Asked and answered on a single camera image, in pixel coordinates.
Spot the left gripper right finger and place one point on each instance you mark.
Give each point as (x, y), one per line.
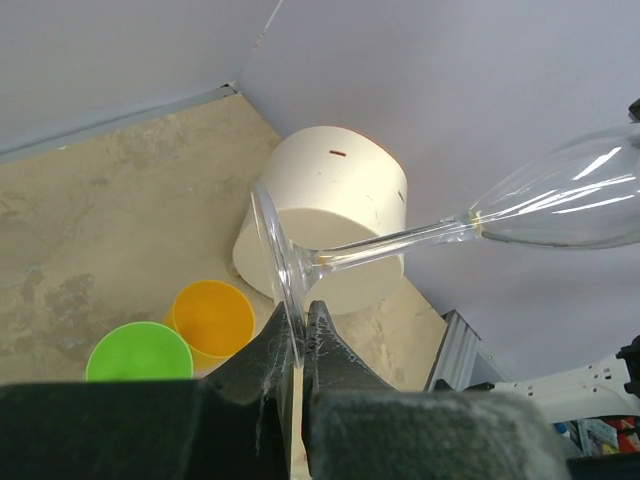
(356, 426)

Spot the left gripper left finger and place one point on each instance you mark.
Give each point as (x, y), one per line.
(234, 423)

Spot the orange plastic wine glass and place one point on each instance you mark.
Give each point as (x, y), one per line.
(215, 319)

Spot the clear wine glass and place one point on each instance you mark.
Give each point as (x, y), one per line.
(583, 195)

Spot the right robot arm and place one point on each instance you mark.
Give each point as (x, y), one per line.
(609, 387)

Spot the green plastic wine glass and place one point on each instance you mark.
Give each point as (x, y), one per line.
(140, 351)

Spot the white cylindrical container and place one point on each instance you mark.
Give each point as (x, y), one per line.
(331, 186)

